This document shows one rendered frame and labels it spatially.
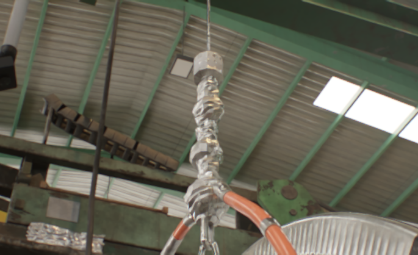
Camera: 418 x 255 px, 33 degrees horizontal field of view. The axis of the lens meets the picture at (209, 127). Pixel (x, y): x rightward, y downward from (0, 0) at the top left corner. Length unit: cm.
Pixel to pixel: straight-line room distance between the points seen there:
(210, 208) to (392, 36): 328
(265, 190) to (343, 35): 212
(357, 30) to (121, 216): 243
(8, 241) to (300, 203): 76
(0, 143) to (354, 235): 123
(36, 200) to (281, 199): 63
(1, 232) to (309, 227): 98
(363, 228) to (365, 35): 328
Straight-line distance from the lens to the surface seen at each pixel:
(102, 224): 166
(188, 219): 78
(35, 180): 172
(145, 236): 168
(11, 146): 177
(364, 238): 65
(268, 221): 55
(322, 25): 382
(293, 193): 188
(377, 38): 394
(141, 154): 182
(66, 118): 184
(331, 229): 71
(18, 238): 160
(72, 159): 177
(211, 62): 85
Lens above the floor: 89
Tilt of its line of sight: 41 degrees up
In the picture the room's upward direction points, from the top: straight up
